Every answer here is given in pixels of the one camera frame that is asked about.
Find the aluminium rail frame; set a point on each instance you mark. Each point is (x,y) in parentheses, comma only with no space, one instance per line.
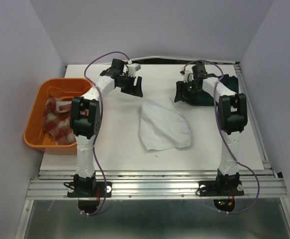
(156,194)

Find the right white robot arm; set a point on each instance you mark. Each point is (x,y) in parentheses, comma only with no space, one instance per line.
(231,118)

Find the orange plastic bin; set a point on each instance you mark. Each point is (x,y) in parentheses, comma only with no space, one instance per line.
(34,135)

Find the red plaid skirt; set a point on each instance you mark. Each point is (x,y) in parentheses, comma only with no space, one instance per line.
(56,120)

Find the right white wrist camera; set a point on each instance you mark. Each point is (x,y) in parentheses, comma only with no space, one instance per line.
(187,76)

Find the green plaid skirt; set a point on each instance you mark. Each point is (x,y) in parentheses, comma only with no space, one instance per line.
(215,86)

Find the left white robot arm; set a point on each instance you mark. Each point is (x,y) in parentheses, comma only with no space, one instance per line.
(87,110)

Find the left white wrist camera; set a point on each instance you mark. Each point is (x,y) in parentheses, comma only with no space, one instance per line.
(132,69)

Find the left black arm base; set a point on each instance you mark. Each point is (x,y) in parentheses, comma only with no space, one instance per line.
(90,191)

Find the white garment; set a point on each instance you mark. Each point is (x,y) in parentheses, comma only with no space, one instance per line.
(163,126)

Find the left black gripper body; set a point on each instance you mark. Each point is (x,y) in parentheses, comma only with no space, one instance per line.
(127,84)

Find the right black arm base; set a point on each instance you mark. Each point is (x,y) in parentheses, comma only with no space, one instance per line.
(223,196)

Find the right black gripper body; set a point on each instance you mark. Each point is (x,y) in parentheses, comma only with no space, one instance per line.
(190,89)

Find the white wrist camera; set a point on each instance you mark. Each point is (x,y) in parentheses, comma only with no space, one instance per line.
(132,69)
(187,76)

